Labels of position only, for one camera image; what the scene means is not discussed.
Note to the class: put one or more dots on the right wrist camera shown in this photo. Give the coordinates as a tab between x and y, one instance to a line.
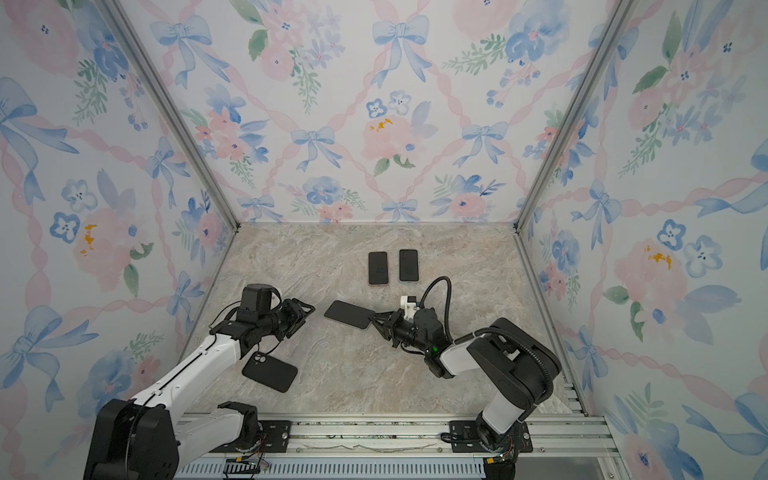
410	306

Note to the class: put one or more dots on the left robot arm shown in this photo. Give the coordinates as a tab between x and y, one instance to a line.
144	438

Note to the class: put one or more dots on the white-edged black phone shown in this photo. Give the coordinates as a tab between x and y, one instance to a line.
349	314

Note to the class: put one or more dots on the right corner aluminium post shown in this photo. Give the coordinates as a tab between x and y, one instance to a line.
608	41

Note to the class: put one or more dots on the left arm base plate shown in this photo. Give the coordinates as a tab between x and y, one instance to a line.
272	436

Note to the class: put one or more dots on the purple-edged black phone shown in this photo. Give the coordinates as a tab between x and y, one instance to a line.
378	273

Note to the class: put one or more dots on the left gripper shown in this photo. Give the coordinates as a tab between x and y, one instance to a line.
297	316

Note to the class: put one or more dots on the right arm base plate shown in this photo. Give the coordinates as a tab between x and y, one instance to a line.
476	437

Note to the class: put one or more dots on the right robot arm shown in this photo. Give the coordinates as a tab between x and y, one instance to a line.
521	368

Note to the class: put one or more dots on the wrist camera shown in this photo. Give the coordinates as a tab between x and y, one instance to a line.
258	298
410	306

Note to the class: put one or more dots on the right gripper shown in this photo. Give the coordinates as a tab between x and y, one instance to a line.
394	324

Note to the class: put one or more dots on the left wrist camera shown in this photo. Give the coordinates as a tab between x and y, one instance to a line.
258	298

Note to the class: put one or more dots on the corner aluminium post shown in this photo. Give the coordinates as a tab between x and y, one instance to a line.
608	41
117	19

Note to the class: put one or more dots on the black phone case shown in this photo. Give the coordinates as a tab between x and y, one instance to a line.
270	372

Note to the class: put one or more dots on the blue-edged black phone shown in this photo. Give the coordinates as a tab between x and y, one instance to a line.
408	265

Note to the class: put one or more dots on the aluminium front rail frame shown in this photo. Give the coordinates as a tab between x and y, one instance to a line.
345	446

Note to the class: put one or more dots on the left corner aluminium post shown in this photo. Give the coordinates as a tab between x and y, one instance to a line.
117	19

